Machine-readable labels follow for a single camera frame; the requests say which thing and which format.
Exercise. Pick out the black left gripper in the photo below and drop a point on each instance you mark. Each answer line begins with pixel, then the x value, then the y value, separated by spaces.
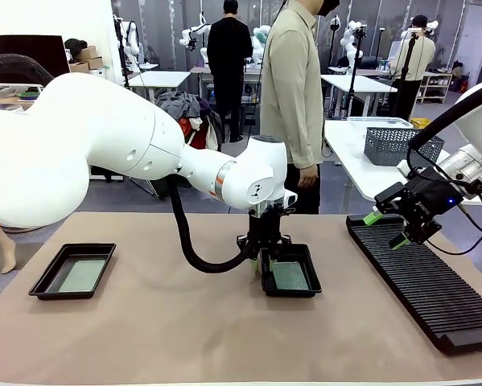
pixel 264 229

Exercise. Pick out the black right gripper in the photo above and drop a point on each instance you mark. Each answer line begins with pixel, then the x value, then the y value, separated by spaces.
pixel 429 199

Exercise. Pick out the green glass plate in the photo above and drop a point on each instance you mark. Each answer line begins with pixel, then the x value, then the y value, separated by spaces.
pixel 81 275
pixel 291 275

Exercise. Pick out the black ESD tray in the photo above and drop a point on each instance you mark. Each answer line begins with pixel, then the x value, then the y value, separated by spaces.
pixel 315 277
pixel 51 281

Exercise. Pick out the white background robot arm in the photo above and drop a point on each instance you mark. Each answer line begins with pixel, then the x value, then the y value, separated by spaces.
pixel 131 42
pixel 260 40
pixel 192 34
pixel 350 40

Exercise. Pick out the person's left hand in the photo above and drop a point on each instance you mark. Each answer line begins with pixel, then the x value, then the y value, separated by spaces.
pixel 309 177

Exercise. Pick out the white work table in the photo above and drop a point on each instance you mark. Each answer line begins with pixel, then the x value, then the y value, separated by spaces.
pixel 357 161

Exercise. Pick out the black slotted board rack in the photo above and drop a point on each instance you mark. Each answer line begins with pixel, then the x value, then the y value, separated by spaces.
pixel 425 289

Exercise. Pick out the grey plastic basket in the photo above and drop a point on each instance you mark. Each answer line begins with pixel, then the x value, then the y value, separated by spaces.
pixel 385 140

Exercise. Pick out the yellow container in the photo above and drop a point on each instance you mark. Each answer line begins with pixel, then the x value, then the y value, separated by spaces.
pixel 419 122

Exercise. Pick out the clear plastic bin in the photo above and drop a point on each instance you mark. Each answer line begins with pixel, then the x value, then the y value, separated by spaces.
pixel 379 120

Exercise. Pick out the white storage shelf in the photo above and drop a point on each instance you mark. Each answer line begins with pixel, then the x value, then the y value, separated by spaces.
pixel 435 86

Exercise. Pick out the white background table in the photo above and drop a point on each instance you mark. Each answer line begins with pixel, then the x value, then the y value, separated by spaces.
pixel 158 78
pixel 359 84

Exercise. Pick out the person with black cap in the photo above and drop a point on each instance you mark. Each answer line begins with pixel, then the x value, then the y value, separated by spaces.
pixel 419 60

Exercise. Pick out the pile of jackets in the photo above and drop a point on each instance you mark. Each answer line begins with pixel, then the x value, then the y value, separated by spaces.
pixel 196 116

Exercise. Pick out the person in beige shirt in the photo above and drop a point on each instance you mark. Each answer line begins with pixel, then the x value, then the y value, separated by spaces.
pixel 293 92

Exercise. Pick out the person in black clothes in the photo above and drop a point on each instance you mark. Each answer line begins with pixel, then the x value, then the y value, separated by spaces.
pixel 228 60

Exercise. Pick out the brown cardboard box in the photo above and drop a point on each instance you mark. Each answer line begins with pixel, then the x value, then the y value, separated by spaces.
pixel 95 63
pixel 79 67
pixel 87 53

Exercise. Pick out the green bowl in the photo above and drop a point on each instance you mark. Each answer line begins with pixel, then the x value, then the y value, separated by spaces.
pixel 28 95

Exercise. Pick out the black computer monitor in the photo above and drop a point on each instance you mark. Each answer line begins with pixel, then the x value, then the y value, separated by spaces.
pixel 27 46

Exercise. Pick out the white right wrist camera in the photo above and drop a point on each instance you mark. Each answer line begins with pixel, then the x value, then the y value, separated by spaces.
pixel 404 168

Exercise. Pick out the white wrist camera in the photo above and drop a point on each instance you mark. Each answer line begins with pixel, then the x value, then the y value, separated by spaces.
pixel 404 168
pixel 291 198

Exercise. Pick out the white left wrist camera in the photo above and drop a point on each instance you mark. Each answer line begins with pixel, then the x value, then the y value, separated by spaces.
pixel 291 198

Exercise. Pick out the black camera tripod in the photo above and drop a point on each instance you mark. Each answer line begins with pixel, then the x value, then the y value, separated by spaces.
pixel 405 72

